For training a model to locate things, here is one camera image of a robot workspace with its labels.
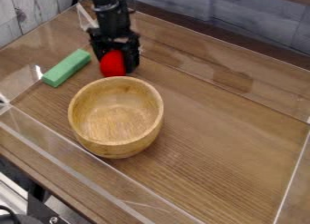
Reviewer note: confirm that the green rectangular block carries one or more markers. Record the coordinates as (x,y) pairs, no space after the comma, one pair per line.
(67,68)

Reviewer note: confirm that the black metal stand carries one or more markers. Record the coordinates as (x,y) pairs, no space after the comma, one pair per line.
(38,209)

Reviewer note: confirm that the red plush strawberry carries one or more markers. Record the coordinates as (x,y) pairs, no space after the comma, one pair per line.
(111,64)

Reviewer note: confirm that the wooden bowl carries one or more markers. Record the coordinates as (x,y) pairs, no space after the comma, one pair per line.
(115,115)

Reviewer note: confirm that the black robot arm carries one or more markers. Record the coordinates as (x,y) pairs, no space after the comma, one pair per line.
(114,40)

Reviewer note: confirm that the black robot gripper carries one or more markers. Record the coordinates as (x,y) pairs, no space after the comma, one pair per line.
(114,34)

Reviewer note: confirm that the clear acrylic enclosure wall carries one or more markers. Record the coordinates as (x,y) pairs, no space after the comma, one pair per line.
(230,162)

